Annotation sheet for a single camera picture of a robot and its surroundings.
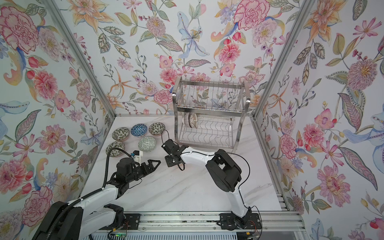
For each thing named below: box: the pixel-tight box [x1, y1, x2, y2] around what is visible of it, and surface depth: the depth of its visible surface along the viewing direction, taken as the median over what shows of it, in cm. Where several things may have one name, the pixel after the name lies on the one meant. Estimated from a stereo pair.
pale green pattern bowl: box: [138, 136, 157, 153], surface depth 103 cm
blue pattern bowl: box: [130, 123, 148, 138], surface depth 112 cm
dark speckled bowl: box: [148, 122, 166, 137], surface depth 112 cm
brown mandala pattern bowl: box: [188, 112, 199, 129], surface depth 106 cm
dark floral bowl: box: [105, 141, 125, 158], surface depth 100 cm
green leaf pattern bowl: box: [112, 127, 130, 142], surface depth 109 cm
